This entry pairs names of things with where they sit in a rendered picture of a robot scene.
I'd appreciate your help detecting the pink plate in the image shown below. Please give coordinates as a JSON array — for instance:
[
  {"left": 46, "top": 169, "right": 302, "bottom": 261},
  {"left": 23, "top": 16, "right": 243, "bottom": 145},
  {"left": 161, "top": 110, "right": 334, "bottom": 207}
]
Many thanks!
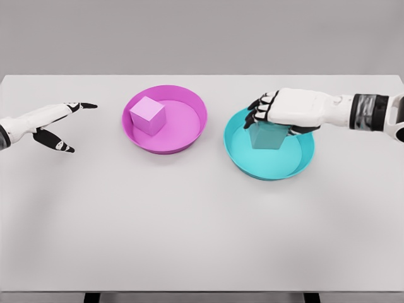
[{"left": 121, "top": 85, "right": 209, "bottom": 155}]

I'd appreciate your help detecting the cyan block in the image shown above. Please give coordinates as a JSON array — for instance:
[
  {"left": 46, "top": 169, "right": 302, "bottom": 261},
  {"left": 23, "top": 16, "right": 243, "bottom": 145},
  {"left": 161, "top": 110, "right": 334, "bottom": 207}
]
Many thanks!
[{"left": 248, "top": 121, "right": 290, "bottom": 150}]

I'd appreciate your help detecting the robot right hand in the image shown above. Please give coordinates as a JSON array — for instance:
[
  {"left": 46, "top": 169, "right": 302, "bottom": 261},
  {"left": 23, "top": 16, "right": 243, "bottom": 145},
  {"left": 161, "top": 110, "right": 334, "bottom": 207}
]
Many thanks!
[{"left": 243, "top": 88, "right": 333, "bottom": 136}]

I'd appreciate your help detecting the cyan plate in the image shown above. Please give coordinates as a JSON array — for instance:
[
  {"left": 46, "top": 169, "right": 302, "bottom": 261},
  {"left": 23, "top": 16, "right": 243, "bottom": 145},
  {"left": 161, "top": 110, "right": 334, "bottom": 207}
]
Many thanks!
[{"left": 223, "top": 107, "right": 316, "bottom": 181}]

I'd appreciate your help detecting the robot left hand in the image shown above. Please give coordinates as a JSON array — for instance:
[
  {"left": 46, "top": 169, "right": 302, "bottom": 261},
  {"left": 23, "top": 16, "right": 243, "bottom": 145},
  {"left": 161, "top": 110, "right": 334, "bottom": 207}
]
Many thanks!
[{"left": 8, "top": 102, "right": 98, "bottom": 154}]

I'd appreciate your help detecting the pink block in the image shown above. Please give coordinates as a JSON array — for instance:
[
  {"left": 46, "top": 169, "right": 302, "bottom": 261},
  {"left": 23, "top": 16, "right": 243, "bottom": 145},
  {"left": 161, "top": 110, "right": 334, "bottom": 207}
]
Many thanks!
[{"left": 129, "top": 96, "right": 166, "bottom": 136}]

